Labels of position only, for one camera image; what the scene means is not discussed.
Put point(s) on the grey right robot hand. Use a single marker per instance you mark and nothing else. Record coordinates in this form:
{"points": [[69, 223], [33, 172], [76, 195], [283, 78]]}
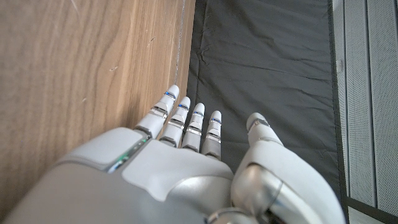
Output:
{"points": [[155, 186]]}

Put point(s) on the black backdrop curtain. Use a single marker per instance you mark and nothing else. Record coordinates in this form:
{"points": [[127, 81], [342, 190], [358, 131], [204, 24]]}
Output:
{"points": [[264, 62]]}

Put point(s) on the white perforated panel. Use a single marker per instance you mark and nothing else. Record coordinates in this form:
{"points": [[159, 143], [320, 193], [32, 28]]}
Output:
{"points": [[382, 93]]}

